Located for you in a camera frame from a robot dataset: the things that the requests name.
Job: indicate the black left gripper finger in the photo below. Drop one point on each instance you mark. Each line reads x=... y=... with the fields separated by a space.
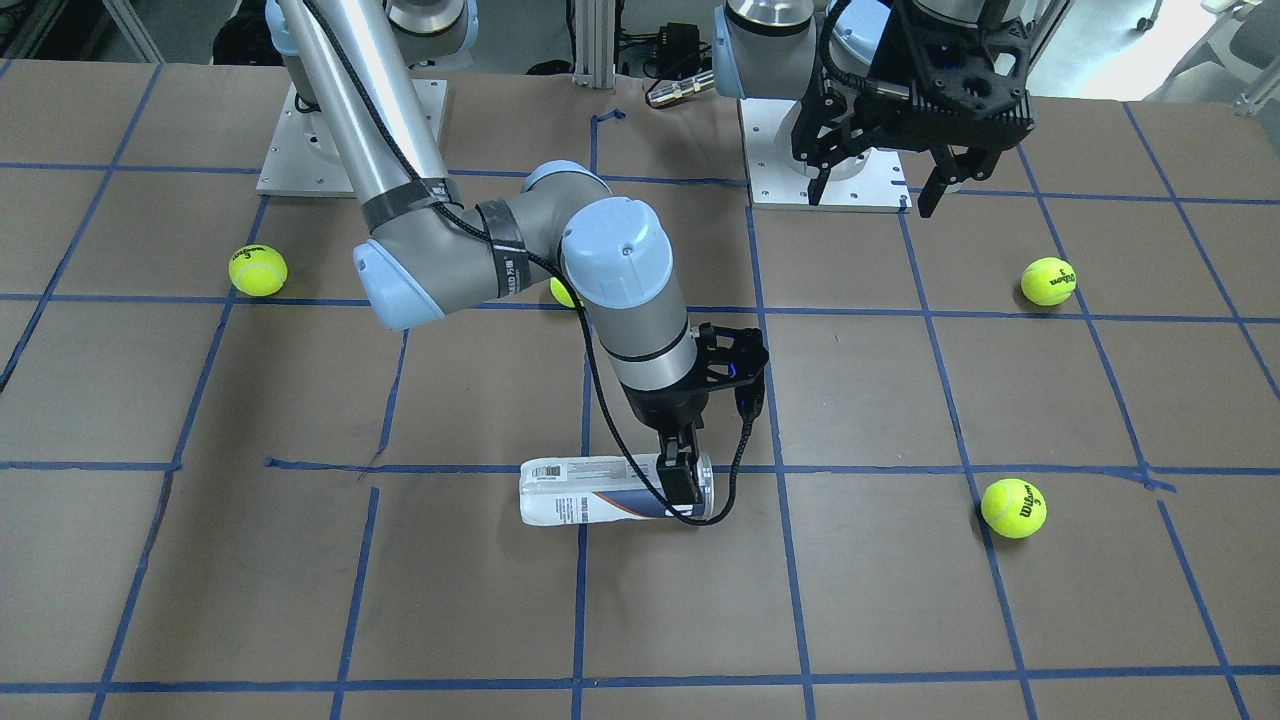
x=950 y=169
x=823 y=135

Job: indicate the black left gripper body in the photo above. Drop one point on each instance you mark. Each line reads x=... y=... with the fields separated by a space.
x=836 y=118

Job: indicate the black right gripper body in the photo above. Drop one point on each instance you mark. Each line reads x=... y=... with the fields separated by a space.
x=668 y=405

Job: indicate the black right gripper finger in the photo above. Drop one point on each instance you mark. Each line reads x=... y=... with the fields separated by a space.
x=678 y=466

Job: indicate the clear tennis ball can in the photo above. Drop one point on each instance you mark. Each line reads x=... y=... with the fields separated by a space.
x=581 y=490

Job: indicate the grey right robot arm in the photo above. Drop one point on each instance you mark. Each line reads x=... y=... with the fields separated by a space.
x=427 y=257

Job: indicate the tennis ball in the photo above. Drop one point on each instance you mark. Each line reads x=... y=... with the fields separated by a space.
x=1048 y=282
x=1013 y=508
x=563 y=294
x=257 y=270

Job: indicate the tennis ball bottom centre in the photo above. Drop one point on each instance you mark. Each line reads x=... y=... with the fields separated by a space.
x=563 y=294

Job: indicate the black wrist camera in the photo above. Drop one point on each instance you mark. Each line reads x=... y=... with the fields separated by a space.
x=732 y=358

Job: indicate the aluminium frame post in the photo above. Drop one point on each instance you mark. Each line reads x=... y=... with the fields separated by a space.
x=594 y=36

